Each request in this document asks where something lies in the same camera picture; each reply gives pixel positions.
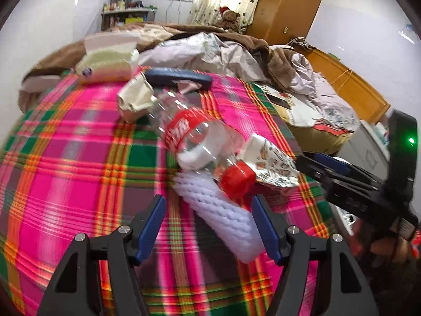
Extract black smartphone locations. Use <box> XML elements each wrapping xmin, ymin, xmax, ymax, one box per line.
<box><xmin>268</xmin><ymin>92</ymin><xmax>292</xmax><ymax>109</ymax></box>

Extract dark blue glasses case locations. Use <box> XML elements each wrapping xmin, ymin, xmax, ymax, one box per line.
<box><xmin>146</xmin><ymin>67</ymin><xmax>213</xmax><ymax>89</ymax></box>

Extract crumpled beige paper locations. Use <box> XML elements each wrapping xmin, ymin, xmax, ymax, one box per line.
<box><xmin>117</xmin><ymin>72</ymin><xmax>155</xmax><ymax>122</ymax></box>

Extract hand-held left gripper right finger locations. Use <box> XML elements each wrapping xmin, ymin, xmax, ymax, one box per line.
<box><xmin>252</xmin><ymin>194</ymin><xmax>379</xmax><ymax>316</ymax></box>

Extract person's right hand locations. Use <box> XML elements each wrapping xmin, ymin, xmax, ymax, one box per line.
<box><xmin>357</xmin><ymin>219</ymin><xmax>421</xmax><ymax>270</ymax></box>

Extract white foam net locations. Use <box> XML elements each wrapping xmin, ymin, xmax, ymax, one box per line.
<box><xmin>174</xmin><ymin>171</ymin><xmax>265</xmax><ymax>264</ymax></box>

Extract yellow mattress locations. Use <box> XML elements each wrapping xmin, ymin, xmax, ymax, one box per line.
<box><xmin>286</xmin><ymin>118</ymin><xmax>354</xmax><ymax>155</ymax></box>

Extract orange charging cable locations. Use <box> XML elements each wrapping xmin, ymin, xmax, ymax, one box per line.
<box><xmin>329</xmin><ymin>67</ymin><xmax>354</xmax><ymax>88</ymax></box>

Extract grey nightstand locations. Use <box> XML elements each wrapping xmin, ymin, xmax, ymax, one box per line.
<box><xmin>329</xmin><ymin>118</ymin><xmax>395</xmax><ymax>185</ymax></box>

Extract clear plastic bottle red cap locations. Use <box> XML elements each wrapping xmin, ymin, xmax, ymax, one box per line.
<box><xmin>148</xmin><ymin>89</ymin><xmax>257</xmax><ymax>202</ymax></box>

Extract brown blanket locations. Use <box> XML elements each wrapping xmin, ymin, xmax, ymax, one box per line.
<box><xmin>18</xmin><ymin>21</ymin><xmax>308</xmax><ymax>112</ymax></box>

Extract pink green plaid cloth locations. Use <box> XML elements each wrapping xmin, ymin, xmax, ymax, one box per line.
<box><xmin>0</xmin><ymin>71</ymin><xmax>333</xmax><ymax>316</ymax></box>

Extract patterned paper cup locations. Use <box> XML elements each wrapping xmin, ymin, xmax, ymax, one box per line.
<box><xmin>240</xmin><ymin>134</ymin><xmax>301</xmax><ymax>188</ymax></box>

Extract cluttered white shelf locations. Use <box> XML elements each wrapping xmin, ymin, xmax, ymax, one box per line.
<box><xmin>100</xmin><ymin>0</ymin><xmax>157</xmax><ymax>31</ymax></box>

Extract white duvet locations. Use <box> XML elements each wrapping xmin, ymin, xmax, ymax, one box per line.
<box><xmin>138</xmin><ymin>33</ymin><xmax>360</xmax><ymax>129</ymax></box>

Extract floral bedsheet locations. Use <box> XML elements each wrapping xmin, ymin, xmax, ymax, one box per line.
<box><xmin>260</xmin><ymin>84</ymin><xmax>360</xmax><ymax>136</ymax></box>

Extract tissue pack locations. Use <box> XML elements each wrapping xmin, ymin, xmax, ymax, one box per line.
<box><xmin>73</xmin><ymin>33</ymin><xmax>140</xmax><ymax>84</ymax></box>

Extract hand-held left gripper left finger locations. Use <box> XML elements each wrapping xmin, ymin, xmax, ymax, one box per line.
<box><xmin>36</xmin><ymin>194</ymin><xmax>167</xmax><ymax>316</ymax></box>

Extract wooden wardrobe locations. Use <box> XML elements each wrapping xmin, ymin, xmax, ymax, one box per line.
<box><xmin>245</xmin><ymin>0</ymin><xmax>327</xmax><ymax>45</ymax></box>

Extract wooden headboard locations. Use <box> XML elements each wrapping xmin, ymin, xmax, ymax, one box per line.
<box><xmin>304</xmin><ymin>48</ymin><xmax>392</xmax><ymax>122</ymax></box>

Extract brown teddy bear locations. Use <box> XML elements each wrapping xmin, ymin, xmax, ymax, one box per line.
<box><xmin>215</xmin><ymin>6</ymin><xmax>242</xmax><ymax>33</ymax></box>

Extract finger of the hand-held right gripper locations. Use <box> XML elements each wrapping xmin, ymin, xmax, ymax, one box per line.
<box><xmin>311</xmin><ymin>152</ymin><xmax>387</xmax><ymax>182</ymax></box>
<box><xmin>296</xmin><ymin>156</ymin><xmax>384</xmax><ymax>193</ymax></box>

